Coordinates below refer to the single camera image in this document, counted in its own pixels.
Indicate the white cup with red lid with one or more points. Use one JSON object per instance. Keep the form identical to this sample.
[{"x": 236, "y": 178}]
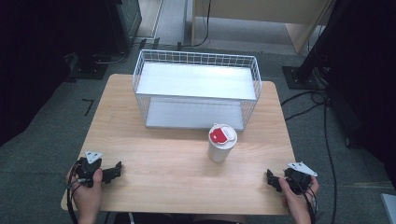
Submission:
[{"x": 219, "y": 149}]

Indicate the dark cabinet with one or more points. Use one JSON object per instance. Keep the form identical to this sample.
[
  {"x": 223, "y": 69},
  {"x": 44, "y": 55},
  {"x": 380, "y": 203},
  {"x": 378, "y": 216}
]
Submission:
[{"x": 124, "y": 21}]

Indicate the person's left hand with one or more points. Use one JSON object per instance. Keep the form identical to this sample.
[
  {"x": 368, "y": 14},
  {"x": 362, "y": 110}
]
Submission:
[{"x": 87, "y": 199}]

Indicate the light wooden cabinet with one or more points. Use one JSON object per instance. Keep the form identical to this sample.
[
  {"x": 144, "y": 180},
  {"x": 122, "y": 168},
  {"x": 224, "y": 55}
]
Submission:
[{"x": 264, "y": 9}]

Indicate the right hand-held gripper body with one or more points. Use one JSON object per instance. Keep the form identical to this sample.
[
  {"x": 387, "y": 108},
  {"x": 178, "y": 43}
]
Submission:
[{"x": 298, "y": 179}]

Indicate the pale blue box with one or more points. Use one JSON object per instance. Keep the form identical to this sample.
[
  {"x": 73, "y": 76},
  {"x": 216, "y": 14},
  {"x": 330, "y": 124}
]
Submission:
[{"x": 389, "y": 208}]

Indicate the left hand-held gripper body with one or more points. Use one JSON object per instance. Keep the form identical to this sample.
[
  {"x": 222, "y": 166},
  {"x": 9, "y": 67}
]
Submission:
[{"x": 88, "y": 168}]

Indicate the person's right hand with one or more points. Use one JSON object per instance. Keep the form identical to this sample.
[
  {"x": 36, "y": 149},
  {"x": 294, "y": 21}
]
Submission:
[{"x": 299, "y": 205}]

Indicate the black metal stand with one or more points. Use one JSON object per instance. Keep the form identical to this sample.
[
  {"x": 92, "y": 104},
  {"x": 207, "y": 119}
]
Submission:
[
  {"x": 88, "y": 70},
  {"x": 306, "y": 73}
]

